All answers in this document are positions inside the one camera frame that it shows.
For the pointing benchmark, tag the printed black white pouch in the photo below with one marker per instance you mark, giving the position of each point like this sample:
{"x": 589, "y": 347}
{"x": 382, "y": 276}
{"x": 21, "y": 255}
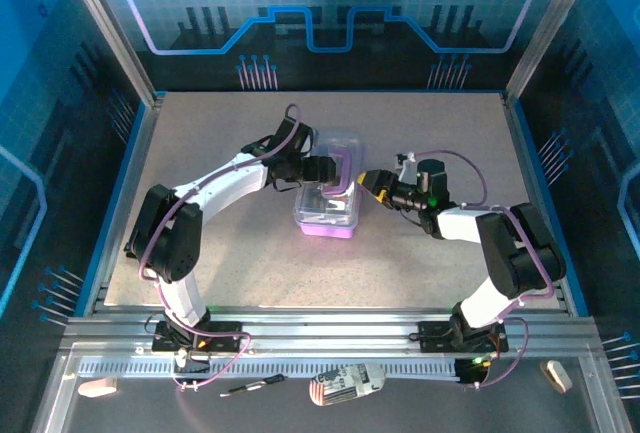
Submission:
{"x": 345, "y": 384}

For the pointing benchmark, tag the beige white small object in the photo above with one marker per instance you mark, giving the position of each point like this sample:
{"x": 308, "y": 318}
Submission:
{"x": 556, "y": 375}

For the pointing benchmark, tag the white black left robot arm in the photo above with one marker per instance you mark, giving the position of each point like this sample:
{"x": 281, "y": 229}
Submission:
{"x": 220, "y": 193}

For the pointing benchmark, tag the black controller box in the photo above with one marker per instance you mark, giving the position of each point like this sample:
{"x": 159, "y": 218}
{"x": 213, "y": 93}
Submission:
{"x": 470, "y": 375}

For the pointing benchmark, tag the aluminium mounting rail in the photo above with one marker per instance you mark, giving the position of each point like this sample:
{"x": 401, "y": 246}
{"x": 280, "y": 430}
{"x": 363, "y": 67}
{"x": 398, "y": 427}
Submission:
{"x": 325, "y": 333}

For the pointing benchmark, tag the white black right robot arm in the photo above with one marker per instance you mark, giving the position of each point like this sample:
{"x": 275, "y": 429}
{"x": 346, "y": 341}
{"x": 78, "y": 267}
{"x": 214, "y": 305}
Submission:
{"x": 520, "y": 248}

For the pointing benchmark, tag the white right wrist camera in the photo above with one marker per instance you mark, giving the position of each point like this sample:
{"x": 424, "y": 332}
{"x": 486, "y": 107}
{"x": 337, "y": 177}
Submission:
{"x": 406, "y": 159}

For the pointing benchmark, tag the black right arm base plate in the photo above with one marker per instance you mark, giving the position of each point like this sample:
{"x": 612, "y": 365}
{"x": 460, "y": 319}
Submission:
{"x": 430, "y": 337}

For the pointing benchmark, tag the black silver pen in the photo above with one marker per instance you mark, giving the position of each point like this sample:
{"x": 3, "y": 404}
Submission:
{"x": 272, "y": 380}

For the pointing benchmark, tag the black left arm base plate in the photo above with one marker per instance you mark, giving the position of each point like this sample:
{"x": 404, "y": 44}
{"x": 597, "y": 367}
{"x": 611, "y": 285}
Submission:
{"x": 227, "y": 335}

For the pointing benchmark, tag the aluminium frame post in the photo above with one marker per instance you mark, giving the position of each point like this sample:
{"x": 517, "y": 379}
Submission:
{"x": 550, "y": 28}
{"x": 115, "y": 38}

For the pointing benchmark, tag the pale pink eraser block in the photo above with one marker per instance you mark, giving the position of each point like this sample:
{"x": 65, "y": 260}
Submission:
{"x": 97, "y": 387}

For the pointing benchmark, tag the clear purple plastic tool case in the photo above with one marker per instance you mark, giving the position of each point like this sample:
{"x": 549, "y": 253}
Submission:
{"x": 327, "y": 225}

